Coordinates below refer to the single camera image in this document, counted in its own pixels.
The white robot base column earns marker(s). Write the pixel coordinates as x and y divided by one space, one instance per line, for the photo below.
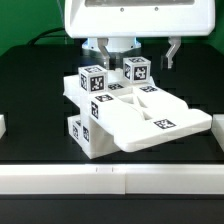
112 44

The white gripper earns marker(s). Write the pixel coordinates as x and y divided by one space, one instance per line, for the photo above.
139 18

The white chair back frame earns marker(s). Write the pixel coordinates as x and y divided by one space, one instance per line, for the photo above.
138 116

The white front rail bar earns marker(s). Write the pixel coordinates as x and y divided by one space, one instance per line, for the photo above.
112 179

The white tagged cube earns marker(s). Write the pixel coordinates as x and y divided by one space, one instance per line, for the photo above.
136 69
93 79

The white block right edge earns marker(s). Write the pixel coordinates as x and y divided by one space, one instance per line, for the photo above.
218 129

